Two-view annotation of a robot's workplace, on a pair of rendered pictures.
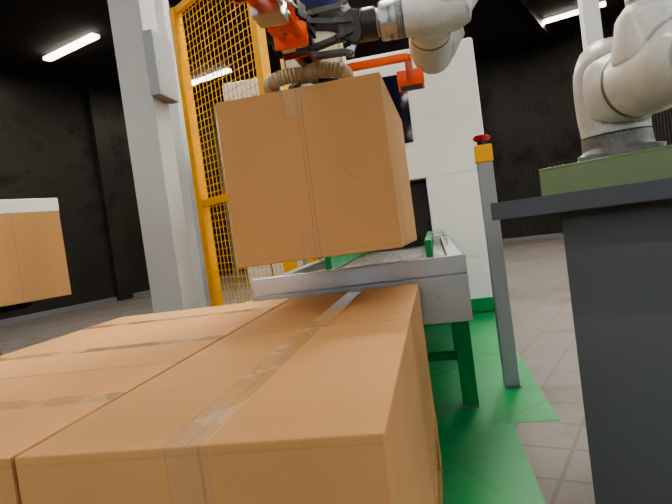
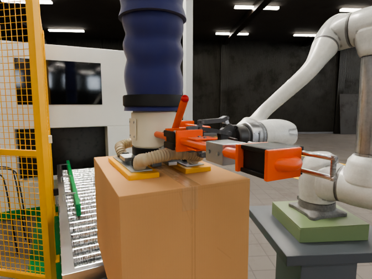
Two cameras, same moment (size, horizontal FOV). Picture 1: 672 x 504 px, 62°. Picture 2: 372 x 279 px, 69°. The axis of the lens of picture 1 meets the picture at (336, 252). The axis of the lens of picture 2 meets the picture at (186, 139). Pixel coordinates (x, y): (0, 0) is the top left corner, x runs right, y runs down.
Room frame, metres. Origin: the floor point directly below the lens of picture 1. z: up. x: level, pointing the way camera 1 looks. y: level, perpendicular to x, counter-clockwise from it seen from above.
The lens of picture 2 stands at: (0.72, 0.49, 1.30)
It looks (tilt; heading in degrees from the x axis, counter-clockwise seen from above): 7 degrees down; 324
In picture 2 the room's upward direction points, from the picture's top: straight up
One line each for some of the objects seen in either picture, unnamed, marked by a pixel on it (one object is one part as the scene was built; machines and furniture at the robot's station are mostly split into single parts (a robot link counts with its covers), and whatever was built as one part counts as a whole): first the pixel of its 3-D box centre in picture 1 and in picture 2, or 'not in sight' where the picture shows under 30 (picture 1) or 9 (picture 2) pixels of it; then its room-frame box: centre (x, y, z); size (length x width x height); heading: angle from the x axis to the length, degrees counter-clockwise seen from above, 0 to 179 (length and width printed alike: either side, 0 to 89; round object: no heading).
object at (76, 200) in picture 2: (346, 251); (67, 180); (3.35, -0.06, 0.60); 1.60 x 0.11 x 0.09; 170
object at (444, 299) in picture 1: (360, 308); not in sight; (1.80, -0.06, 0.47); 0.70 x 0.03 x 0.15; 80
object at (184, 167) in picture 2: not in sight; (177, 157); (1.59, -0.11, 1.09); 0.34 x 0.10 x 0.05; 170
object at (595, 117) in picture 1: (611, 87); (320, 175); (1.32, -0.70, 0.98); 0.18 x 0.16 x 0.22; 2
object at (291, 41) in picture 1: (294, 40); (183, 139); (1.36, 0.03, 1.20); 0.10 x 0.08 x 0.06; 80
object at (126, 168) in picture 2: not in sight; (130, 161); (1.62, 0.08, 1.09); 0.34 x 0.10 x 0.05; 170
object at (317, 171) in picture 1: (332, 182); (158, 216); (1.59, -0.02, 0.87); 0.60 x 0.40 x 0.40; 168
